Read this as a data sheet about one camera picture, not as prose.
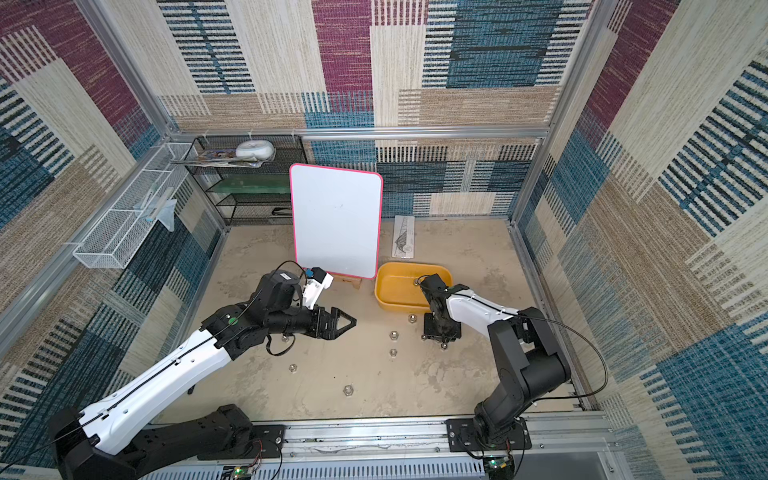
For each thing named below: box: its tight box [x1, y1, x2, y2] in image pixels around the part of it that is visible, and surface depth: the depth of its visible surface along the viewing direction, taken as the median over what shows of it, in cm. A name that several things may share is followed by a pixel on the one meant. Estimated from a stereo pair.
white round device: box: [235, 139, 275, 161], surface depth 91 cm
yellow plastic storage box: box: [375, 262, 452, 314], surface depth 102 cm
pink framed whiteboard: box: [290, 163, 383, 280], surface depth 91 cm
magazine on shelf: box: [170, 148, 276, 167], surface depth 82 cm
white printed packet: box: [392, 216, 415, 259], surface depth 117 cm
